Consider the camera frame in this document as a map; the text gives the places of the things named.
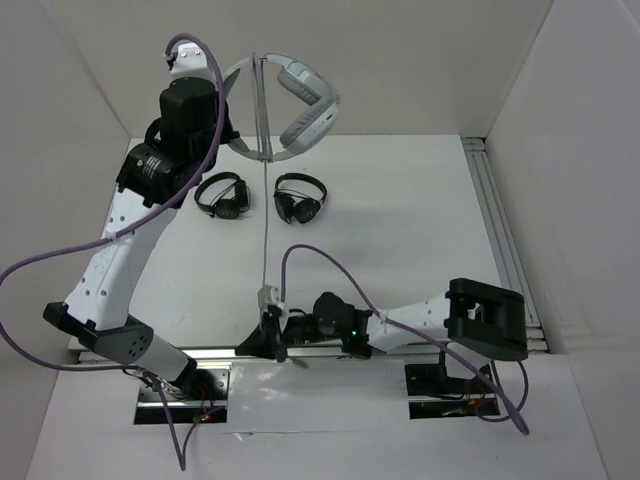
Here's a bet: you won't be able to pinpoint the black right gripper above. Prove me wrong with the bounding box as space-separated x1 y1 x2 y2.
235 310 342 362

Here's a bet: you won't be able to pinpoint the white over-ear headphones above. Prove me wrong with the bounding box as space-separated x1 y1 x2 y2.
219 51 342 164

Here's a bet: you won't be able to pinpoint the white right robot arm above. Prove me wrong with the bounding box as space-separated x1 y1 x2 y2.
254 278 528 392

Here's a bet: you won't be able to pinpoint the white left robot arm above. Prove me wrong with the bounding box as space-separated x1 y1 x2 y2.
43 77 231 399

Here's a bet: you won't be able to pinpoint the black headphones with silver band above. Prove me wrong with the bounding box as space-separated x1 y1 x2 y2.
194 172 251 220

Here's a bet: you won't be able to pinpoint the black headphones with thin band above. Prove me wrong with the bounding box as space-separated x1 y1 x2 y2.
273 173 328 225

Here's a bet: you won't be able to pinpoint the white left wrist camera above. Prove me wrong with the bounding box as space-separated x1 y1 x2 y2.
164 42 212 81

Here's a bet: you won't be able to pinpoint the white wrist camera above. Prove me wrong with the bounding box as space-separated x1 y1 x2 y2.
164 42 212 81
257 284 288 316

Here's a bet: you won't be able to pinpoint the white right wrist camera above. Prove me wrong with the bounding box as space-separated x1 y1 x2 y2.
257 284 288 316

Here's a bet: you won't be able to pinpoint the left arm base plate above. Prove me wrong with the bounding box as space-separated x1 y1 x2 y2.
133 364 231 425

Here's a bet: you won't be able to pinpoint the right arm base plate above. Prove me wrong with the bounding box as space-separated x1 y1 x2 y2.
405 364 500 420

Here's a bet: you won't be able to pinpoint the aluminium side rail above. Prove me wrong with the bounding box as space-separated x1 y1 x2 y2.
461 137 550 354

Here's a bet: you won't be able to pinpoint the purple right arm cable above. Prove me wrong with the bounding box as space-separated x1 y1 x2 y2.
278 243 531 435

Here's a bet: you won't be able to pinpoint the aluminium front rail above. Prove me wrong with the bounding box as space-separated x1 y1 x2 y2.
70 338 550 363

